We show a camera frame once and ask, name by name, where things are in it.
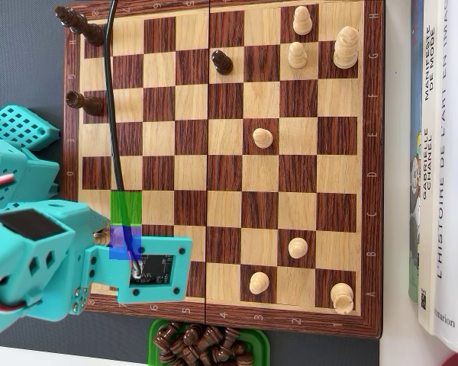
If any dark wooden pawn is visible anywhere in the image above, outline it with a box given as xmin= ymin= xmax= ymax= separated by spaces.
xmin=211 ymin=49 xmax=234 ymax=75

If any illustrated comic book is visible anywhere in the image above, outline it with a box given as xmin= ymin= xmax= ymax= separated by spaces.
xmin=407 ymin=0 xmax=425 ymax=304

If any wooden folding chessboard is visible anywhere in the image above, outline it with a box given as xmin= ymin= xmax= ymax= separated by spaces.
xmin=60 ymin=0 xmax=385 ymax=340

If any white art history book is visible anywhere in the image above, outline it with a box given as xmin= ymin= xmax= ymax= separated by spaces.
xmin=432 ymin=0 xmax=458 ymax=355

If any dark grey table mat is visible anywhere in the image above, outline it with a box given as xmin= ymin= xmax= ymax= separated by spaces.
xmin=0 ymin=0 xmax=381 ymax=366

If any dark wooden rook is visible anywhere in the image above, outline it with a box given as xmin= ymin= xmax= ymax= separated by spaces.
xmin=66 ymin=90 xmax=105 ymax=117

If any black camera cable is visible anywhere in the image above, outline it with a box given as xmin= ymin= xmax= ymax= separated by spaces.
xmin=103 ymin=0 xmax=144 ymax=274

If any white Gabrielle Chanel book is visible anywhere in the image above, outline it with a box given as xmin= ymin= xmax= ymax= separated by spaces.
xmin=417 ymin=0 xmax=442 ymax=336

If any light wooden king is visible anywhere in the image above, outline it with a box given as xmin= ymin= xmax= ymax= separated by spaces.
xmin=332 ymin=25 xmax=362 ymax=71

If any dark wooden king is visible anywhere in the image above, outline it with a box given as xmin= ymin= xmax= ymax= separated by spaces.
xmin=54 ymin=5 xmax=105 ymax=47

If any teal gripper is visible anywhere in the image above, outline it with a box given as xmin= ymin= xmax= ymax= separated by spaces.
xmin=0 ymin=200 xmax=111 ymax=322

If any light wooden pawn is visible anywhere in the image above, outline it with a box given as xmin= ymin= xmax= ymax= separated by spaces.
xmin=252 ymin=127 xmax=275 ymax=150
xmin=287 ymin=40 xmax=308 ymax=70
xmin=292 ymin=5 xmax=314 ymax=37
xmin=287 ymin=236 xmax=310 ymax=259
xmin=248 ymin=271 xmax=271 ymax=296

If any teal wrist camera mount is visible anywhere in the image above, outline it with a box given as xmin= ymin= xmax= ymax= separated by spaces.
xmin=82 ymin=236 xmax=194 ymax=307

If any green plastic tray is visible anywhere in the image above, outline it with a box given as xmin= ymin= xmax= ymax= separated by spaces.
xmin=147 ymin=319 xmax=271 ymax=366

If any red white black servo cable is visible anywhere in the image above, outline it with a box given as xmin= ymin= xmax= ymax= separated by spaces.
xmin=0 ymin=283 xmax=28 ymax=315
xmin=0 ymin=172 xmax=17 ymax=193

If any light wooden rook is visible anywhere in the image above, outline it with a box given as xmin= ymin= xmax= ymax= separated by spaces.
xmin=329 ymin=281 xmax=356 ymax=316

